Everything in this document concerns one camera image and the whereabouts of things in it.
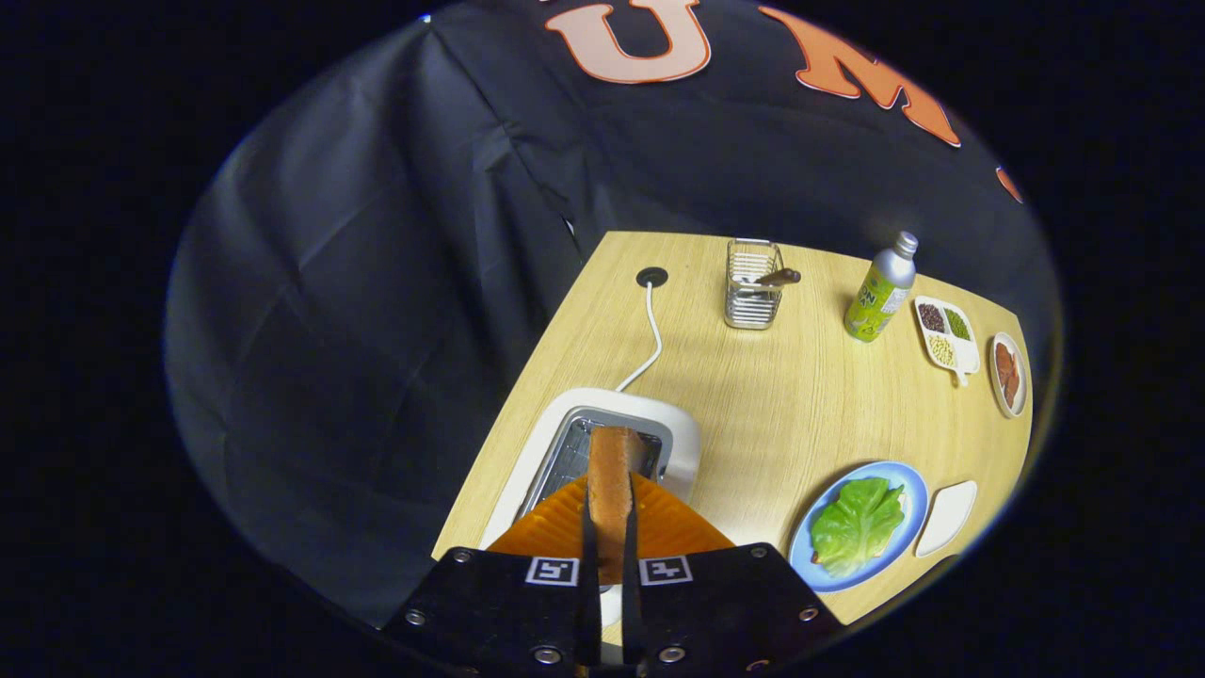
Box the white oval meat dish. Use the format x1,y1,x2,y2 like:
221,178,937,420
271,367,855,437
988,331,1030,419

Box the white divided dish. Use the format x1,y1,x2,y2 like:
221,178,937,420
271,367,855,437
913,296,981,388

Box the white toaster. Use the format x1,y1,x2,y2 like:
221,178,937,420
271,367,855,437
478,387,702,627

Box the white square plate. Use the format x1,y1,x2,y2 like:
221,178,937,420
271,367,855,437
914,480,979,558

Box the wire mesh basket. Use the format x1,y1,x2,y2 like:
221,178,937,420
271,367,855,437
724,238,785,331

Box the blue plate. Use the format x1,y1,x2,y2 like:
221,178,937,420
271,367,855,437
789,460,929,593

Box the green lettuce leaf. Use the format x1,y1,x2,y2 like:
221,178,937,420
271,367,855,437
811,476,907,578

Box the green and silver bottle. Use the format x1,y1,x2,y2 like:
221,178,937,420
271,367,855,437
843,232,919,343

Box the black backdrop cloth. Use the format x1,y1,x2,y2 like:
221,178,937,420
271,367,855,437
165,0,1065,627

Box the toasted bread slice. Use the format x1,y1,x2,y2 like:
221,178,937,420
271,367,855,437
586,426,641,585

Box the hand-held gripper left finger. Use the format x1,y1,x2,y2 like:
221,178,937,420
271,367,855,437
381,474,603,671

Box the white toaster cable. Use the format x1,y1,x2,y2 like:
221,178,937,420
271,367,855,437
616,280,664,394

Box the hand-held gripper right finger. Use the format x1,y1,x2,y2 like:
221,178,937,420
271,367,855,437
621,471,844,674

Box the red meat pieces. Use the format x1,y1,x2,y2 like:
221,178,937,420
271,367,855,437
995,342,1020,411

